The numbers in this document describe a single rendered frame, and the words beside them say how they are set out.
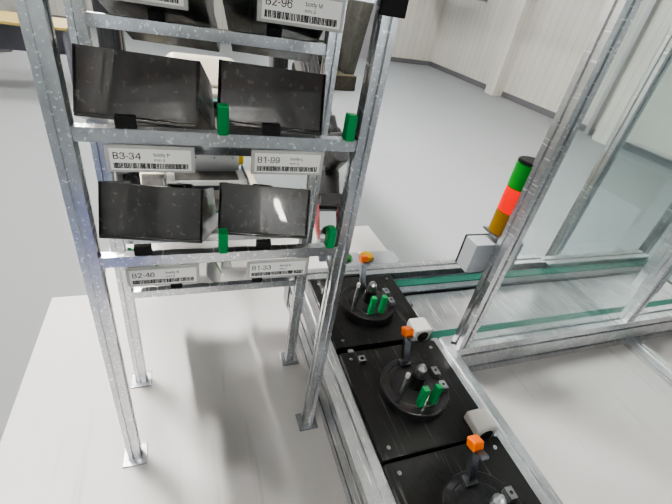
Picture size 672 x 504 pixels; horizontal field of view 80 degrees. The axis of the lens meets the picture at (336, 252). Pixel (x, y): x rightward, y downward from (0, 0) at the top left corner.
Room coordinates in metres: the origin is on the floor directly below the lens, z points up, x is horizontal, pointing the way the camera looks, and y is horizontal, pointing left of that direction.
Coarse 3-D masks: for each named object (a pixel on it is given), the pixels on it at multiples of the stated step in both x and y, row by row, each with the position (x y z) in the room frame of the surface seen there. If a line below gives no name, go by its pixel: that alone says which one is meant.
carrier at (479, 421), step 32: (352, 352) 0.61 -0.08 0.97; (384, 352) 0.63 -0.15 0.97; (416, 352) 0.65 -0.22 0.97; (352, 384) 0.53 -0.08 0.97; (384, 384) 0.53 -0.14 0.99; (416, 384) 0.52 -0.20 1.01; (448, 384) 0.57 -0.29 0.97; (384, 416) 0.47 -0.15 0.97; (416, 416) 0.47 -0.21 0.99; (448, 416) 0.49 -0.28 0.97; (480, 416) 0.49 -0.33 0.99; (384, 448) 0.40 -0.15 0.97; (416, 448) 0.42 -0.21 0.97
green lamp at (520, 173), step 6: (516, 162) 0.75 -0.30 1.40; (516, 168) 0.74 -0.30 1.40; (522, 168) 0.73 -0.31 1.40; (528, 168) 0.72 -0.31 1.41; (516, 174) 0.73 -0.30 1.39; (522, 174) 0.72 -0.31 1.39; (528, 174) 0.72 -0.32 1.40; (510, 180) 0.74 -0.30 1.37; (516, 180) 0.73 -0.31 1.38; (522, 180) 0.72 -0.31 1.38; (510, 186) 0.73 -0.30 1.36; (516, 186) 0.72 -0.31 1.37; (522, 186) 0.72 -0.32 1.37
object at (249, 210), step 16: (224, 192) 0.50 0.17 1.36; (240, 192) 0.51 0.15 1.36; (256, 192) 0.51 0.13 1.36; (272, 192) 0.52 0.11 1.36; (288, 192) 0.53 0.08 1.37; (304, 192) 0.53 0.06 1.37; (224, 208) 0.49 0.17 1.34; (240, 208) 0.50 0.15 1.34; (256, 208) 0.50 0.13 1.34; (272, 208) 0.51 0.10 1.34; (288, 208) 0.52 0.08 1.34; (304, 208) 0.52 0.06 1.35; (224, 224) 0.48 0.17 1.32; (240, 224) 0.49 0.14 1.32; (256, 224) 0.49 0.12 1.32; (272, 224) 0.50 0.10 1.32; (288, 224) 0.51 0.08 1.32; (304, 224) 0.51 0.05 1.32
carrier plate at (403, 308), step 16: (320, 288) 0.81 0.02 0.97; (320, 304) 0.75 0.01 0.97; (400, 304) 0.80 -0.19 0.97; (336, 320) 0.70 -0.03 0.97; (400, 320) 0.74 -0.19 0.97; (336, 336) 0.65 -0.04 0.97; (352, 336) 0.66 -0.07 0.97; (368, 336) 0.67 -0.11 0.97; (384, 336) 0.68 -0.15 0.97; (400, 336) 0.69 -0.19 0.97; (336, 352) 0.61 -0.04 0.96
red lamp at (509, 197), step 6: (504, 192) 0.74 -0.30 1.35; (510, 192) 0.73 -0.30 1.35; (516, 192) 0.72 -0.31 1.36; (504, 198) 0.73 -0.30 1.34; (510, 198) 0.72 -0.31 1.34; (516, 198) 0.72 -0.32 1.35; (498, 204) 0.75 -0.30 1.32; (504, 204) 0.73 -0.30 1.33; (510, 204) 0.72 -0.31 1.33; (504, 210) 0.72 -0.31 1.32; (510, 210) 0.72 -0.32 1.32
